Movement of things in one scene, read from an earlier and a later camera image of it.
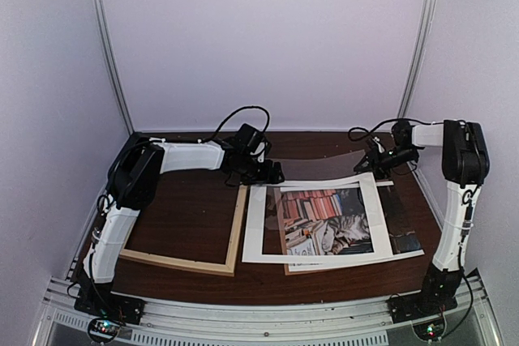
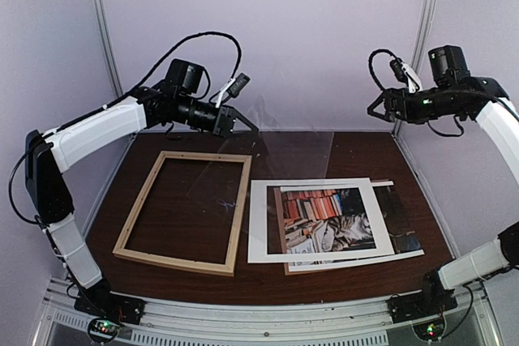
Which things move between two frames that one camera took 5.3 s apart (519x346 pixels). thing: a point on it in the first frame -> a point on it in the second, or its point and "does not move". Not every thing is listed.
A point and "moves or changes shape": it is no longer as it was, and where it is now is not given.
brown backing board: (288, 272) does not move
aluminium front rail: (361, 322) does not move
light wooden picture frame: (225, 269) does not move
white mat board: (254, 241) moves or changes shape
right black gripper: (375, 163) -> (391, 95)
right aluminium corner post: (427, 14) does not move
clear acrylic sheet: (323, 166) -> (254, 156)
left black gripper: (267, 177) -> (225, 122)
